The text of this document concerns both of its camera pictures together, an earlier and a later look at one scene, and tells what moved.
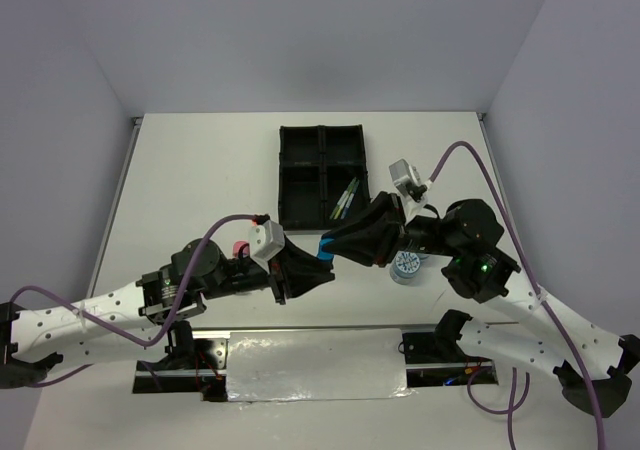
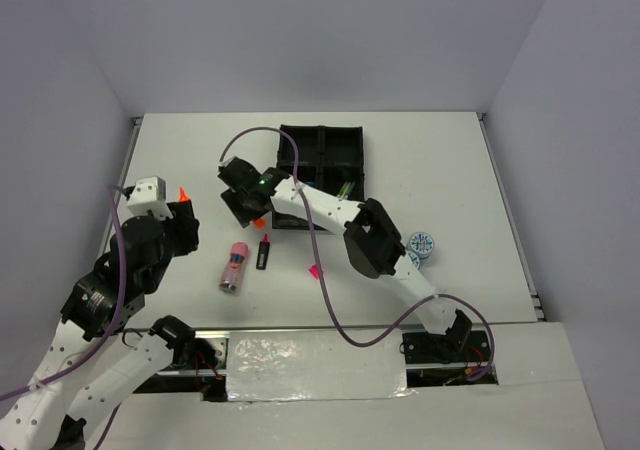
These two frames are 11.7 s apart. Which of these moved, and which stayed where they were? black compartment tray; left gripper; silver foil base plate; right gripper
Moved: left gripper; right gripper
Stayed: silver foil base plate; black compartment tray
